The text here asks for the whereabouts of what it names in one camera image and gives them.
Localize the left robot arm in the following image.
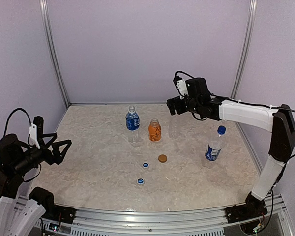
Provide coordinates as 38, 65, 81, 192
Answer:
0, 134, 74, 236

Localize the right aluminium post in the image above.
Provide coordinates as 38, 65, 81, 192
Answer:
228, 0, 258, 101

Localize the brown bottle cap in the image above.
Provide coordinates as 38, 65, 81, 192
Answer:
158, 154, 168, 163

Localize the aluminium front rail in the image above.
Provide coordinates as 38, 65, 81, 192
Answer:
8, 194, 293, 236

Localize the left aluminium post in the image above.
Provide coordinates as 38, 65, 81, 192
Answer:
39, 0, 71, 109

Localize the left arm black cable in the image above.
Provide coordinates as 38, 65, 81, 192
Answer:
0, 108, 42, 184

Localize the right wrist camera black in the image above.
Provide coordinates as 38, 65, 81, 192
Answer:
173, 76, 188, 99

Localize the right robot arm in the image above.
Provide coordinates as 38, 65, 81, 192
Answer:
166, 75, 295, 218

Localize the orange drink bottle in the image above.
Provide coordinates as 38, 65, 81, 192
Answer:
148, 118, 161, 142

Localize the clear bottle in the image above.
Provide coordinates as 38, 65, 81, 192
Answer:
168, 115, 181, 139

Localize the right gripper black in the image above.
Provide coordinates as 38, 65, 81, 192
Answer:
167, 95, 201, 114

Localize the blue bottle cap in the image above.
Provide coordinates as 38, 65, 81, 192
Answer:
217, 125, 226, 135

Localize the aluminium post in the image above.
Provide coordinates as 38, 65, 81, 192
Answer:
228, 0, 258, 101
39, 0, 71, 109

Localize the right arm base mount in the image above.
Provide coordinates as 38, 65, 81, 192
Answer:
225, 192, 268, 223

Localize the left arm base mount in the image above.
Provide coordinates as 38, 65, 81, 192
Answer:
29, 187, 76, 224

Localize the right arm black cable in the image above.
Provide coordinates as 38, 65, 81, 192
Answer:
174, 70, 295, 227

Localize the white bottle cap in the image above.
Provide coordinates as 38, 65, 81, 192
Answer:
142, 162, 150, 169

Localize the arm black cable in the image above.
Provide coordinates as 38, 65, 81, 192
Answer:
0, 108, 42, 184
174, 70, 295, 227

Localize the blue white cap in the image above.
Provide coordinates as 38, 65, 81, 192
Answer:
136, 178, 145, 185

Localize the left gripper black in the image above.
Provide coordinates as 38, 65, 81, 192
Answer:
12, 133, 71, 176

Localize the blue label bottle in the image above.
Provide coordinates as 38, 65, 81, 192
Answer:
205, 131, 225, 161
125, 105, 140, 144

